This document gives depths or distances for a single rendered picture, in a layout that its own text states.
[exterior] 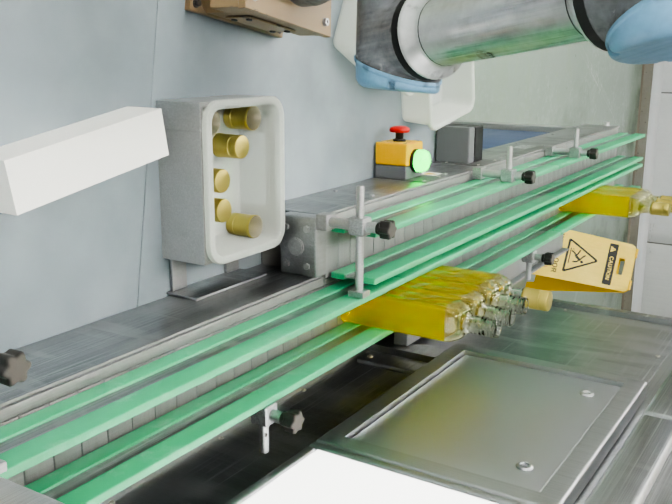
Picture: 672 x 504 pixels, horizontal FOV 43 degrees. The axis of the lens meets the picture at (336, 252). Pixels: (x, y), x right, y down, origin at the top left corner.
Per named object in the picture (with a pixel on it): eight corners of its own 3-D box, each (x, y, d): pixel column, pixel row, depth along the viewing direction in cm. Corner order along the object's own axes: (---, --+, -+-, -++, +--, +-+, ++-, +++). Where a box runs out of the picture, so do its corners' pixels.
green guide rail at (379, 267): (330, 277, 133) (374, 285, 129) (330, 271, 133) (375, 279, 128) (617, 158, 277) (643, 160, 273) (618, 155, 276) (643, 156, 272)
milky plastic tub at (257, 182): (164, 260, 119) (211, 268, 114) (156, 99, 114) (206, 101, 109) (241, 237, 133) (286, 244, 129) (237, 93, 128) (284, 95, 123)
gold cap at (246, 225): (253, 210, 125) (230, 207, 128) (245, 232, 124) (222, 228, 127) (265, 221, 128) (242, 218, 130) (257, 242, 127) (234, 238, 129)
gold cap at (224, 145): (210, 134, 121) (234, 135, 119) (226, 131, 124) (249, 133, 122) (211, 158, 122) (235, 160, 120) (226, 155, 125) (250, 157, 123)
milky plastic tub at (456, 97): (388, 46, 169) (428, 46, 164) (437, 29, 186) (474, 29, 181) (393, 131, 175) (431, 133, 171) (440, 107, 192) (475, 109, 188)
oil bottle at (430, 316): (339, 321, 138) (460, 346, 127) (340, 288, 137) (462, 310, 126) (357, 312, 143) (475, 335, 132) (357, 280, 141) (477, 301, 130)
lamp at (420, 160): (409, 173, 164) (423, 174, 163) (409, 149, 163) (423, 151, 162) (419, 170, 168) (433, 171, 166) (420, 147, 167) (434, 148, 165)
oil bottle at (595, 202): (558, 210, 231) (666, 222, 216) (559, 190, 229) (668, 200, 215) (564, 207, 235) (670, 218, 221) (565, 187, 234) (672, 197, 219)
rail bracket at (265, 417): (208, 442, 113) (290, 468, 106) (206, 395, 112) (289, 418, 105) (227, 431, 117) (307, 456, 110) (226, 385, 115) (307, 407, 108)
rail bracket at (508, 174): (468, 179, 176) (530, 185, 170) (470, 144, 175) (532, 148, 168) (476, 177, 180) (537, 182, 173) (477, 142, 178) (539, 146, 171)
